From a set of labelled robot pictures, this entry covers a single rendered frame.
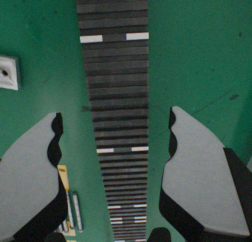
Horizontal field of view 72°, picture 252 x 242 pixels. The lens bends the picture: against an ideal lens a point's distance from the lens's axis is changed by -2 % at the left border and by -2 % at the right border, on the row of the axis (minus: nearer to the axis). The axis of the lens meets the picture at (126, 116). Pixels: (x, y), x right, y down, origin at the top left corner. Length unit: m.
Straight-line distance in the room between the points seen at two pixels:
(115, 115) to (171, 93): 0.07
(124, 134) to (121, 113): 0.02
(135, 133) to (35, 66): 0.11
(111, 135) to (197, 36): 0.12
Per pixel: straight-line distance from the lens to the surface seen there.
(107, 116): 0.15
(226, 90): 0.21
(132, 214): 0.27
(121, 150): 0.18
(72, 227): 0.37
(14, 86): 0.20
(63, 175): 0.27
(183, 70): 0.18
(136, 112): 0.15
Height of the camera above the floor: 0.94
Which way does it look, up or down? 58 degrees down
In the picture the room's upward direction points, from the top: 177 degrees clockwise
